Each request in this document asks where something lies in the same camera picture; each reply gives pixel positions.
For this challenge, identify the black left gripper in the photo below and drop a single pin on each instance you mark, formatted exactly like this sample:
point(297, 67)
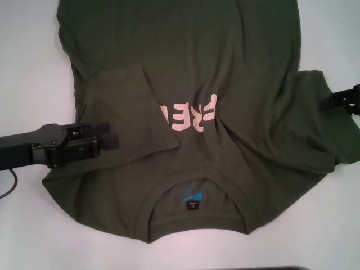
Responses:
point(17, 149)

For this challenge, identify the dark green t-shirt pink print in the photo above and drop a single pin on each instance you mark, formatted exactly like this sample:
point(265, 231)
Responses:
point(197, 56)

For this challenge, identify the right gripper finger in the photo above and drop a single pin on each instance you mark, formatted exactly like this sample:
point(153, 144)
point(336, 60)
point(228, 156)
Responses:
point(326, 103)
point(346, 94)

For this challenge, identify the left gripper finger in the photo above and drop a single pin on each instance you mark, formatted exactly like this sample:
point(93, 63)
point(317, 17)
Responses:
point(109, 142)

